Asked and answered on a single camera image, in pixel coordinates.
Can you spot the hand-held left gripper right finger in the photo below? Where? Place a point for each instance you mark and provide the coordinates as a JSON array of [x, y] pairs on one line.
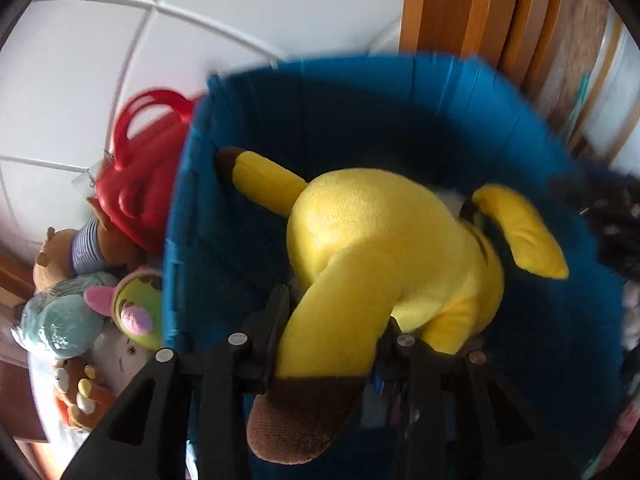
[[400, 360]]

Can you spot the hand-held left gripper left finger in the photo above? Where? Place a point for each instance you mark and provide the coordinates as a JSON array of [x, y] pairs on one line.
[[277, 330]]

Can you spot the yellow mouse plush toy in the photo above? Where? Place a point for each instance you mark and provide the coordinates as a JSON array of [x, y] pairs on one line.
[[375, 240]]

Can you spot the pig plush with green frog hat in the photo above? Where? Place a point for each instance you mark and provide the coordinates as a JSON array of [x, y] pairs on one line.
[[135, 305]]

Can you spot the white grey plush toy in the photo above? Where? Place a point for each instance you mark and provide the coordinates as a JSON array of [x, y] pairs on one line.
[[120, 360]]

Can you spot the blue plastic storage crate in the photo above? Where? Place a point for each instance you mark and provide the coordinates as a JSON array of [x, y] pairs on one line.
[[310, 125]]

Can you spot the red toy suitcase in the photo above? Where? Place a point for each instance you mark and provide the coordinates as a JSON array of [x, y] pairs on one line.
[[145, 195]]

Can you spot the brown bear plush striped shirt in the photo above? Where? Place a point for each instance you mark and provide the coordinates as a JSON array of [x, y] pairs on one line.
[[85, 250]]

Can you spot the brown bear plush toy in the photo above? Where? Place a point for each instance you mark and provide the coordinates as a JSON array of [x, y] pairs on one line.
[[75, 380]]

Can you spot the teal plush in plastic bag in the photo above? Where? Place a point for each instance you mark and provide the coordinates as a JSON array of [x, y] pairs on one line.
[[55, 320]]

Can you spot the wooden frosted glass screen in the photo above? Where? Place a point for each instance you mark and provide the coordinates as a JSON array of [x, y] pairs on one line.
[[620, 85]]

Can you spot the white wall socket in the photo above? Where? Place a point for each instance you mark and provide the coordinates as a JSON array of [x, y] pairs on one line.
[[85, 182]]

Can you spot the wooden headboard frame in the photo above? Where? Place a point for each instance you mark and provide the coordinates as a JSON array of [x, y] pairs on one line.
[[450, 10]]

